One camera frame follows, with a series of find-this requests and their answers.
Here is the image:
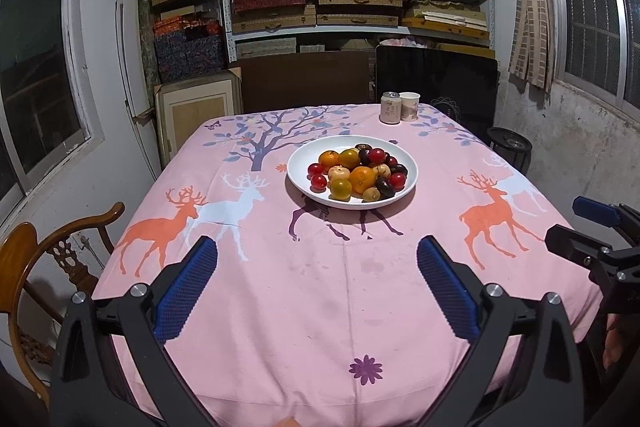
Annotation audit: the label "pile of blue patterned boxes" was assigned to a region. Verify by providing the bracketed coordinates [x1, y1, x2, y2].
[152, 19, 226, 82]

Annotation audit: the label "barred window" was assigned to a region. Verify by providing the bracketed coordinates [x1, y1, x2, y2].
[542, 0, 640, 118]

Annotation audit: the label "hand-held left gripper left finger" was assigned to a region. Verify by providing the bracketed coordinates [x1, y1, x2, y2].
[50, 235, 221, 427]

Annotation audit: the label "black round stool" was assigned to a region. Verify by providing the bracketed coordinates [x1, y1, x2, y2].
[486, 127, 533, 175]

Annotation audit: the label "white framed window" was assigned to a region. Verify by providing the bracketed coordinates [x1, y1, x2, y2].
[0, 0, 106, 228]

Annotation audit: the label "carved wooden chair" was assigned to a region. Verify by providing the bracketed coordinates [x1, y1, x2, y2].
[0, 202, 126, 408]

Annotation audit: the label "paper cup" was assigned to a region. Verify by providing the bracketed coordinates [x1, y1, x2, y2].
[399, 92, 421, 122]

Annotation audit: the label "person's right hand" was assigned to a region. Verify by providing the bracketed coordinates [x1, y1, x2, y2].
[601, 313, 623, 370]

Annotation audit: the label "pale drink can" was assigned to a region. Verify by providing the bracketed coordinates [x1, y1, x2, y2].
[379, 92, 402, 124]

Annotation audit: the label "pink cloth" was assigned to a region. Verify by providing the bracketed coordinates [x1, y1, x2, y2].
[380, 36, 426, 49]

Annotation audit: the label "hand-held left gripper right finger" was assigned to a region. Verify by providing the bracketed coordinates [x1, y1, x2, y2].
[416, 235, 586, 427]

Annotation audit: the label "large orange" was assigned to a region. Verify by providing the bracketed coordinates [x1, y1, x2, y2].
[348, 166, 378, 198]

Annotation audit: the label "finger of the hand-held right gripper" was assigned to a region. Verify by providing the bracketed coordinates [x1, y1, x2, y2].
[544, 224, 613, 269]
[571, 195, 640, 233]

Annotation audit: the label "cream framed panel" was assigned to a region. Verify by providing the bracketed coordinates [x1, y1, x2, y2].
[154, 74, 243, 168]

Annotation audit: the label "white oval plate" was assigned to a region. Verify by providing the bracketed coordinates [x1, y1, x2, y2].
[286, 134, 419, 210]

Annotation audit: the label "pink deer print tablecloth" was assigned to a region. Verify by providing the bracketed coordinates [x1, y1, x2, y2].
[92, 103, 603, 427]

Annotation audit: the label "white wooden strip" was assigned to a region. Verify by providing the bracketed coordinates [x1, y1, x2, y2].
[116, 0, 163, 180]

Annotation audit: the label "brown wooden board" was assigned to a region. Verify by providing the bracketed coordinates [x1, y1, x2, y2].
[235, 50, 373, 114]

